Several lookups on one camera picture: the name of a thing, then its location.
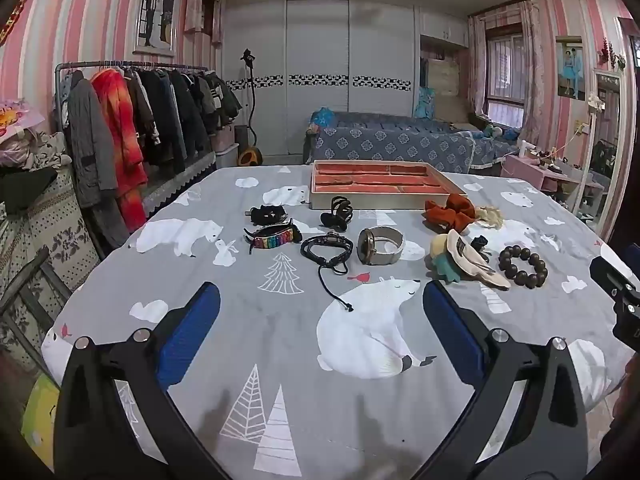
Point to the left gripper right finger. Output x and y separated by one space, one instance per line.
526 418

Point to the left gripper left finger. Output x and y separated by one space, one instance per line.
93 438

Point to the cream fluffy scrunchie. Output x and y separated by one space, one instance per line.
489 217

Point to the cream flower hair clip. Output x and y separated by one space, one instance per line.
452 259

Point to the orange fabric bow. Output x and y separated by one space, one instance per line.
457 214

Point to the white strap wristwatch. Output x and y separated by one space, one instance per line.
380 246

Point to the black scrunchie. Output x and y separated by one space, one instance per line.
267 215

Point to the black claw hair clip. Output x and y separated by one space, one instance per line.
339 215

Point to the red brick-pattern jewelry tray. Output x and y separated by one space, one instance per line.
379 184

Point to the standing mirror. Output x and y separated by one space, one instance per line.
597 173

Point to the pink bedside cabinet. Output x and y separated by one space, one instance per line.
561 184

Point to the grey polar bear tablecloth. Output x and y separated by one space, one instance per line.
317 366

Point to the window with pink curtains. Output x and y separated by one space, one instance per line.
507 68

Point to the clothes rack with garments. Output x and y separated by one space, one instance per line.
139 133

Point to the garment steamer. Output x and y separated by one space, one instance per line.
250 155

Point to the bed with blue cover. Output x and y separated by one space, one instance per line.
361 136

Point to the white sliding wardrobe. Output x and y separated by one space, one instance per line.
346 55

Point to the wall poster of couple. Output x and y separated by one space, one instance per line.
570 68

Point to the framed wall picture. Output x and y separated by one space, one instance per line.
155 31

